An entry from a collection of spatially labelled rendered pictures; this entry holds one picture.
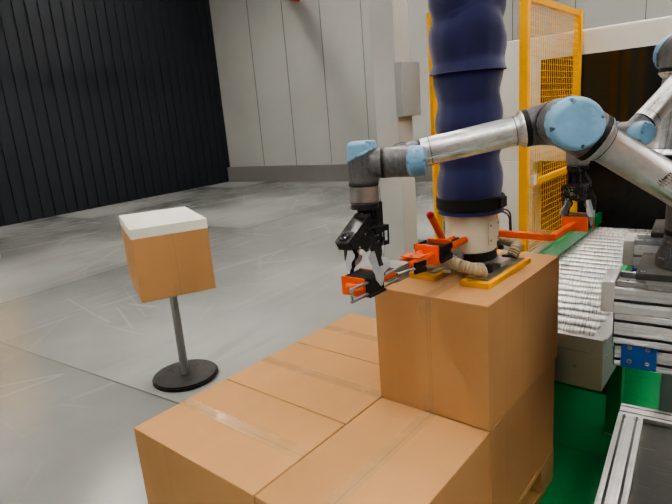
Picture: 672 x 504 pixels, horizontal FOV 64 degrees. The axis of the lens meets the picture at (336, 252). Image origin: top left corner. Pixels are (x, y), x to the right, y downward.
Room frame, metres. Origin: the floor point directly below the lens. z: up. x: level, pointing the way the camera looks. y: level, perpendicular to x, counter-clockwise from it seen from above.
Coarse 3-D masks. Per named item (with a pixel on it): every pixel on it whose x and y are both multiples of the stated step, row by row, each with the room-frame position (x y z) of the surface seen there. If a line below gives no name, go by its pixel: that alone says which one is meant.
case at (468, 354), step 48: (432, 288) 1.61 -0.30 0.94; (528, 288) 1.64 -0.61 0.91; (384, 336) 1.65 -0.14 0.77; (432, 336) 1.53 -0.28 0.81; (480, 336) 1.43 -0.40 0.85; (528, 336) 1.64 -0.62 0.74; (384, 384) 1.66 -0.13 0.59; (432, 384) 1.54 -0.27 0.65; (480, 384) 1.43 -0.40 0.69; (528, 384) 1.64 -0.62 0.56
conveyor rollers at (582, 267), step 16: (592, 240) 3.55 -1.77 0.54; (608, 240) 3.49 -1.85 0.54; (560, 256) 3.18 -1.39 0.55; (576, 256) 3.20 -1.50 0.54; (592, 256) 3.14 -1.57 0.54; (608, 256) 3.10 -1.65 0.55; (560, 272) 2.91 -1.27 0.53; (576, 272) 2.86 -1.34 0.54; (592, 272) 2.82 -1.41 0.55; (560, 288) 2.65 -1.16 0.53; (576, 288) 2.60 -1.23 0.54; (592, 288) 2.56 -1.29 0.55; (560, 304) 2.40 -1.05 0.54; (576, 304) 2.36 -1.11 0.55; (592, 304) 2.38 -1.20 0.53; (560, 320) 2.22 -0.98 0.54; (576, 320) 2.18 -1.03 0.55; (592, 320) 2.21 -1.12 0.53
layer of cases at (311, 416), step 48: (336, 336) 2.23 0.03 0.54; (240, 384) 1.85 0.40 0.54; (288, 384) 1.82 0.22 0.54; (336, 384) 1.78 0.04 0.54; (144, 432) 1.57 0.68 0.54; (192, 432) 1.54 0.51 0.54; (240, 432) 1.52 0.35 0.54; (288, 432) 1.50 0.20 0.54; (336, 432) 1.49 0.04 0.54; (384, 432) 1.45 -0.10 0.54; (432, 432) 1.43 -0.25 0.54; (480, 432) 1.41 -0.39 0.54; (528, 432) 1.66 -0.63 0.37; (144, 480) 1.60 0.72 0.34; (192, 480) 1.40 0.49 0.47; (240, 480) 1.28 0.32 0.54; (288, 480) 1.27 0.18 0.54; (336, 480) 1.25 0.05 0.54; (384, 480) 1.23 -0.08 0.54; (432, 480) 1.22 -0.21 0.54; (480, 480) 1.36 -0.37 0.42; (528, 480) 1.66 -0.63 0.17
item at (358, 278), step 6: (360, 270) 1.36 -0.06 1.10; (366, 270) 1.35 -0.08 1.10; (372, 270) 1.35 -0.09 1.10; (342, 276) 1.32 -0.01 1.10; (348, 276) 1.31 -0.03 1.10; (354, 276) 1.31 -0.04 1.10; (360, 276) 1.30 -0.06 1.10; (366, 276) 1.30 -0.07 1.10; (342, 282) 1.32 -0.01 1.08; (354, 282) 1.29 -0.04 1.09; (360, 282) 1.28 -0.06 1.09; (342, 288) 1.32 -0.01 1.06; (348, 294) 1.31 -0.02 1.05; (354, 294) 1.29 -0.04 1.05; (360, 294) 1.28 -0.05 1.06
